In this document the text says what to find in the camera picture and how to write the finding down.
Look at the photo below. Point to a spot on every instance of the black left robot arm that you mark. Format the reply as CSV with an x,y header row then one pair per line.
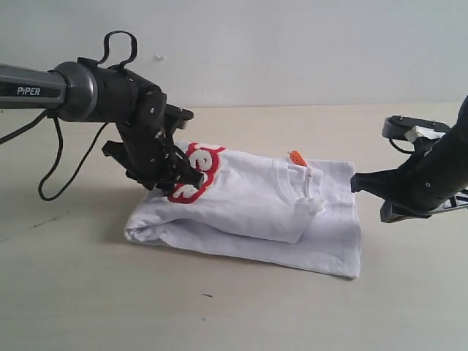
x,y
82,92

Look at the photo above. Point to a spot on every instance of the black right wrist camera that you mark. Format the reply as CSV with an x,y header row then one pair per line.
x,y
410,129

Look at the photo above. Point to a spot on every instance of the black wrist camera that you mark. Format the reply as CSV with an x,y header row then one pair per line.
x,y
176,117
410,129

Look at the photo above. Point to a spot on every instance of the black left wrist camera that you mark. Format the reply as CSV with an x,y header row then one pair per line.
x,y
176,117

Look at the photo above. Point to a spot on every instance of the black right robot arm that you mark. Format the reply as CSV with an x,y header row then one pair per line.
x,y
422,145

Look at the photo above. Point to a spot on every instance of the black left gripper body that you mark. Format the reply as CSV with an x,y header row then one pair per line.
x,y
147,150

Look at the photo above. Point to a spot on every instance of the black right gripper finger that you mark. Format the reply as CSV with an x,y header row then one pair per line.
x,y
376,183

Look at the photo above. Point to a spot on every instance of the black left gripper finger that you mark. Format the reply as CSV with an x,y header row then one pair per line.
x,y
176,177

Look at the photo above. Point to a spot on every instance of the white t-shirt red lettering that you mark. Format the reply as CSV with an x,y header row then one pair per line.
x,y
274,210

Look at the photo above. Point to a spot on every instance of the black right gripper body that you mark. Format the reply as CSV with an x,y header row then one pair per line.
x,y
435,185

